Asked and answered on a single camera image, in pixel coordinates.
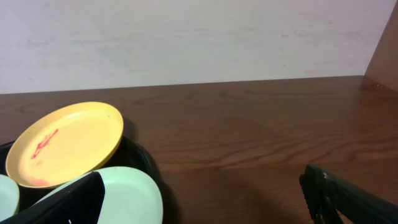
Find light green plate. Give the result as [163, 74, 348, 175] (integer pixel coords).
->
[0, 175, 20, 221]
[34, 166, 164, 224]

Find black round tray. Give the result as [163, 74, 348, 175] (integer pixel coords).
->
[18, 136, 161, 212]

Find yellow plate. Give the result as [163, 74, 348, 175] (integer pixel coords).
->
[5, 101, 124, 189]

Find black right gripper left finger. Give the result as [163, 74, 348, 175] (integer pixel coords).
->
[2, 172, 105, 224]

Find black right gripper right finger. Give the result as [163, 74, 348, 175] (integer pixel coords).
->
[299, 164, 397, 224]

